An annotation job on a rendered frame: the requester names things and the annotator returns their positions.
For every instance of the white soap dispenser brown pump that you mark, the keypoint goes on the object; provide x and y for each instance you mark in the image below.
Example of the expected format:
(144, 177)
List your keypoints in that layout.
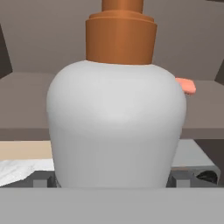
(116, 122)

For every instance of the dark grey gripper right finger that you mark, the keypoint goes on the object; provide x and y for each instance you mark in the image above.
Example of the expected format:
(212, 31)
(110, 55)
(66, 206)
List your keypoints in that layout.
(182, 178)

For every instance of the pink bar soap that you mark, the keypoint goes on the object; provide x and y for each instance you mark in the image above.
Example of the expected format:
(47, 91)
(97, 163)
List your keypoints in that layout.
(187, 85)

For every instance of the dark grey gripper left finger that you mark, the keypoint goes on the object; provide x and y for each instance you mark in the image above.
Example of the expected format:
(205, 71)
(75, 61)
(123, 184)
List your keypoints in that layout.
(39, 179)

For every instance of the brown open cabinet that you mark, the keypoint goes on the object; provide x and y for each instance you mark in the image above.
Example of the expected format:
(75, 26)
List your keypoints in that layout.
(26, 99)

